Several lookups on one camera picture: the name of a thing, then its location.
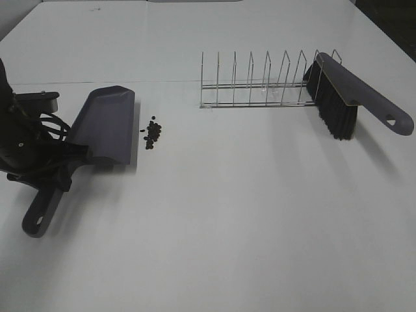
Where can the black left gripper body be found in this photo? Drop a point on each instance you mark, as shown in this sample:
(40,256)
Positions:
(31,144)

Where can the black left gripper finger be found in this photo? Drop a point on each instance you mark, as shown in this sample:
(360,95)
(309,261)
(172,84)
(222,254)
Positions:
(75,154)
(63,179)

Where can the purple plastic dustpan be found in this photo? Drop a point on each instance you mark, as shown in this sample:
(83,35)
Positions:
(105,124)

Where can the pile of coffee beans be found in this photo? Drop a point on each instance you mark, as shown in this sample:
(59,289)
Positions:
(151,132)

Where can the purple hand brush black bristles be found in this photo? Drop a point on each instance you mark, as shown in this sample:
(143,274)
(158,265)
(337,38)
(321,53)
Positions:
(338,93)

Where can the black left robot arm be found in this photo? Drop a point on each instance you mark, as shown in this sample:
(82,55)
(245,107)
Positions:
(4,78)

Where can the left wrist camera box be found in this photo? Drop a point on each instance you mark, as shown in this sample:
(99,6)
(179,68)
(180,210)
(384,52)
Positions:
(38,102)

